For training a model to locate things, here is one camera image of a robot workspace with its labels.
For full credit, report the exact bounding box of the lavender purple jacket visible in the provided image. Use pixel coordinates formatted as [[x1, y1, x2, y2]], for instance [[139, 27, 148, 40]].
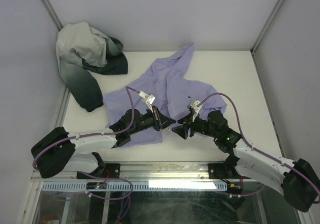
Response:
[[103, 43, 227, 147]]

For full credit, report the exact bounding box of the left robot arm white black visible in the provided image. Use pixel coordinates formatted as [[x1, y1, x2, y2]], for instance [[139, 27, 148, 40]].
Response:
[[31, 106, 182, 178]]

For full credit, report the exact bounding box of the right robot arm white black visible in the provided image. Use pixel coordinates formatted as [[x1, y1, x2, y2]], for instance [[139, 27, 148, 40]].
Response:
[[172, 110, 320, 212]]

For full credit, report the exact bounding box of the grey and dark green jacket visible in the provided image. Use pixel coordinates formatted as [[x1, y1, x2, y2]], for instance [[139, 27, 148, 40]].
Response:
[[55, 22, 128, 112]]

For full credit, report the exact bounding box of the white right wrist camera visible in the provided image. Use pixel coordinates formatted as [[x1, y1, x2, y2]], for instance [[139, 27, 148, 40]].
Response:
[[187, 100, 202, 122]]

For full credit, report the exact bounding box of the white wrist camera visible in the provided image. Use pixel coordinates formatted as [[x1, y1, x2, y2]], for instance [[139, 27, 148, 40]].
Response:
[[138, 91, 156, 112], [187, 100, 202, 122]]

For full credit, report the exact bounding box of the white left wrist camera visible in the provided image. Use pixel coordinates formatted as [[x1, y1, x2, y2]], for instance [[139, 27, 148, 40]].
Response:
[[138, 91, 156, 112]]

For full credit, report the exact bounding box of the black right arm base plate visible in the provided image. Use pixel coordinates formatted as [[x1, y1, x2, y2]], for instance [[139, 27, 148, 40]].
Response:
[[207, 162, 255, 179]]

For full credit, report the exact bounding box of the aluminium mounting rail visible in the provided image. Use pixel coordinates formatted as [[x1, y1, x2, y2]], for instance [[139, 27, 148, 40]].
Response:
[[30, 160, 300, 183]]

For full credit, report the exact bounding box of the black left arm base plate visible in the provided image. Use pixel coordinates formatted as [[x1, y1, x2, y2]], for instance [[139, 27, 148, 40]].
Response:
[[88, 163, 121, 178]]

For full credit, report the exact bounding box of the aluminium right corner post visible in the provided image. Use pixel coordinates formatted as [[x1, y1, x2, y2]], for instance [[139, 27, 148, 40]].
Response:
[[250, 0, 286, 55]]

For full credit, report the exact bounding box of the aluminium corner post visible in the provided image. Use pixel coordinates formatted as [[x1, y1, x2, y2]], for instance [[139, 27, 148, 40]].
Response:
[[250, 0, 286, 55], [40, 0, 63, 32]]

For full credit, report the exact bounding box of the grey slotted cable duct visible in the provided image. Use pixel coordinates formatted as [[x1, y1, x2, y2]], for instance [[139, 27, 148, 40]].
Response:
[[42, 180, 227, 192]]

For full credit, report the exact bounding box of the aluminium left corner post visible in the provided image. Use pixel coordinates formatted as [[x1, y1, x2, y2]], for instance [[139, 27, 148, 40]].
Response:
[[40, 0, 63, 32]]

